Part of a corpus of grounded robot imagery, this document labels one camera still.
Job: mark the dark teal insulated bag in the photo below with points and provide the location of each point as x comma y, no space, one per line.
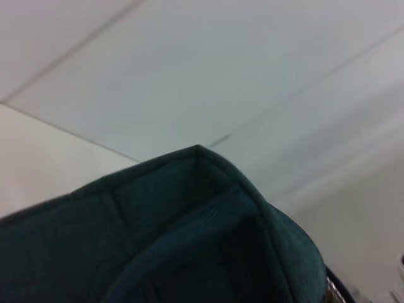
142,236

